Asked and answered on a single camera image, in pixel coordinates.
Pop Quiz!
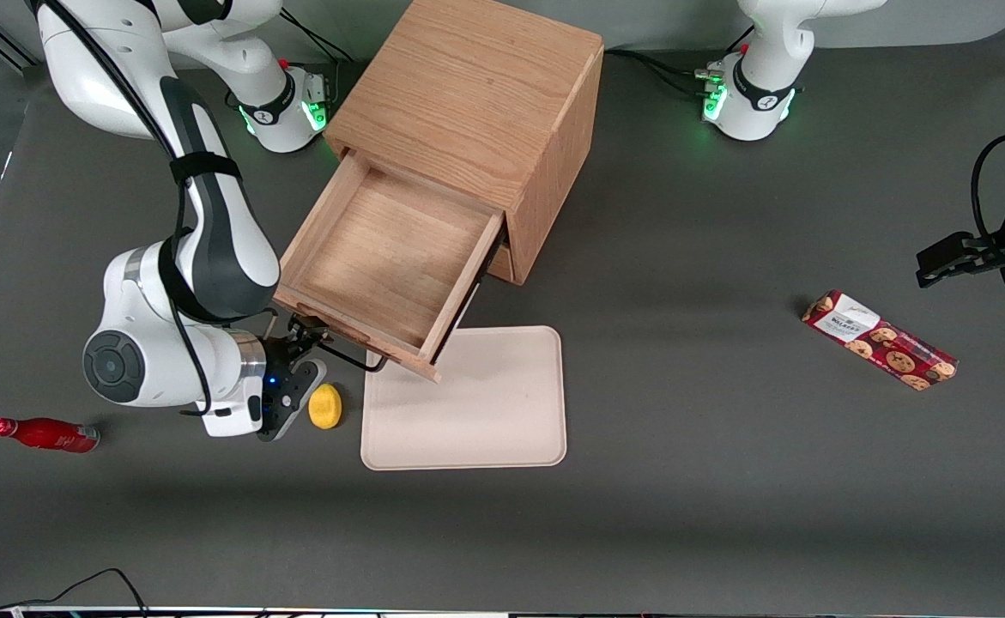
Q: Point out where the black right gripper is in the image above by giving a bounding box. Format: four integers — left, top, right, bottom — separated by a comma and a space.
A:
259, 315, 332, 431

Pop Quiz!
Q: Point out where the wooden drawer with black handle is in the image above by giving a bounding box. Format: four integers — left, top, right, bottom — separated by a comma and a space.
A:
483, 243, 517, 285
272, 147, 506, 384

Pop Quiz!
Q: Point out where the wooden drawer cabinet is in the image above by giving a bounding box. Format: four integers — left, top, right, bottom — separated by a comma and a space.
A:
324, 0, 606, 286

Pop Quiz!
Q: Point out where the yellow lemon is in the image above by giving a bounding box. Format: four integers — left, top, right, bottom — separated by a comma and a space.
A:
308, 383, 343, 430

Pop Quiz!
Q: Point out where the red cookie package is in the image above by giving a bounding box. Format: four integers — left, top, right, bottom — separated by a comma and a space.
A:
801, 290, 960, 392

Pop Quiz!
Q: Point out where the beige plastic tray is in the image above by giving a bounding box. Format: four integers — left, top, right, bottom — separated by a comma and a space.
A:
360, 325, 568, 471

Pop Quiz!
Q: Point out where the red bottle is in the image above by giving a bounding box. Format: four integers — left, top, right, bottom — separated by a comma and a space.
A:
0, 417, 101, 454

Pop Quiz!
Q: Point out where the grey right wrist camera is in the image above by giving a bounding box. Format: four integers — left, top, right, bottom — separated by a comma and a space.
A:
260, 359, 330, 443

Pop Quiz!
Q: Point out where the black arm base cable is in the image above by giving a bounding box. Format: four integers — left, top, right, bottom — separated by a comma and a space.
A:
281, 10, 359, 64
603, 47, 728, 101

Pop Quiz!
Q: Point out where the thin black floor cable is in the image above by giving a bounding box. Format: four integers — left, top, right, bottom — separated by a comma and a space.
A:
0, 567, 150, 618

